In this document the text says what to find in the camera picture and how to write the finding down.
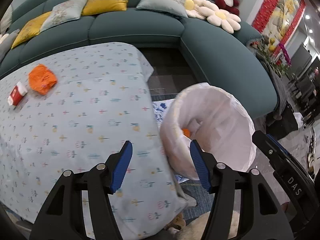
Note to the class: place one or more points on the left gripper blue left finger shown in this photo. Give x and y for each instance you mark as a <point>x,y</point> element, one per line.
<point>117,165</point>

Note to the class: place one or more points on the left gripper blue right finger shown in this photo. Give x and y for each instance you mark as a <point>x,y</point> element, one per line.
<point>202,170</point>

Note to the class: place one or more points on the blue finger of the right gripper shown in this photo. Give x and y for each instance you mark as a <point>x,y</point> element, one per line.
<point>280,149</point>
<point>265,145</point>

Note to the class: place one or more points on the orange bag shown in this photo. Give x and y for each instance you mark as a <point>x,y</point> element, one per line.
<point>41,79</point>
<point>186,132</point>

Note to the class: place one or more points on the red white paper cup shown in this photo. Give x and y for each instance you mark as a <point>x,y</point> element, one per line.
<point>17,94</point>

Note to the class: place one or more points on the white paper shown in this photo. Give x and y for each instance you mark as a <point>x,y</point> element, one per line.
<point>196,124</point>

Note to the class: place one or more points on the white lined trash bin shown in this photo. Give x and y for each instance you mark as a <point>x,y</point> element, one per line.
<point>228,136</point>

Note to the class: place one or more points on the operator right hand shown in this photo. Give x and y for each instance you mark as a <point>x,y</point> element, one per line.
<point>289,208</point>

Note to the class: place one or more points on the black bag on floor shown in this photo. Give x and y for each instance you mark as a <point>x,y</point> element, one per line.
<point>284,125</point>

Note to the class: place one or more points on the cream fluffy rug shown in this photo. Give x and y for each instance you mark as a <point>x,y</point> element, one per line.
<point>195,229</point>

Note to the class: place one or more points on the floral light blue tablecloth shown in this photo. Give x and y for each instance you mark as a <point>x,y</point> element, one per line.
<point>101,99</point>

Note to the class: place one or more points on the potted orchid plants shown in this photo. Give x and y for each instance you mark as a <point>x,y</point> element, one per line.
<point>273,56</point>

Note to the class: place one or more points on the teal sectional sofa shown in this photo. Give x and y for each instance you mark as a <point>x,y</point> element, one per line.
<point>215,56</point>

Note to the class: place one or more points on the grey throw blanket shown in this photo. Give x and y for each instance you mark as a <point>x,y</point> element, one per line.
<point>278,86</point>

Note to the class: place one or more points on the white daisy cushion right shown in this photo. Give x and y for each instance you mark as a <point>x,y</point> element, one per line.
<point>221,18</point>

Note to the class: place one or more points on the white daisy cushion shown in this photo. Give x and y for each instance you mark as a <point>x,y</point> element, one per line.
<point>192,8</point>
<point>4,37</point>
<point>221,18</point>

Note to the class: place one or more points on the white daisy cushion middle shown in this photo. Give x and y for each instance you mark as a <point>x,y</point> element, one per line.
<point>192,8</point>

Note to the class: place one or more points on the light blue cushion left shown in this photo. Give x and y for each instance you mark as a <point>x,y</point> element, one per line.
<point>64,12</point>

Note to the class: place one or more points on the light blue cushion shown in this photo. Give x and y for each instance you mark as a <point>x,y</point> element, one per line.
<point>64,12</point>
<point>173,7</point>

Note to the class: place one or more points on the yellow cushion left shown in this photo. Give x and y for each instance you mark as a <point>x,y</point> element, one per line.
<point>30,29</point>

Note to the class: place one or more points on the light blue cushion right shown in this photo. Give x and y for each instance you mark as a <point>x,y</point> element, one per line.
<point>173,7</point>

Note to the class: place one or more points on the grey plush mouse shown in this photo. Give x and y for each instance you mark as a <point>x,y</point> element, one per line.
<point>7,43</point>

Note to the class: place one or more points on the white daisy cushion left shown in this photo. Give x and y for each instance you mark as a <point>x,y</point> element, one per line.
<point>4,37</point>

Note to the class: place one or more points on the red decorated wall panel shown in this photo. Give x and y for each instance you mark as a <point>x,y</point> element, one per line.
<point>278,20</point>

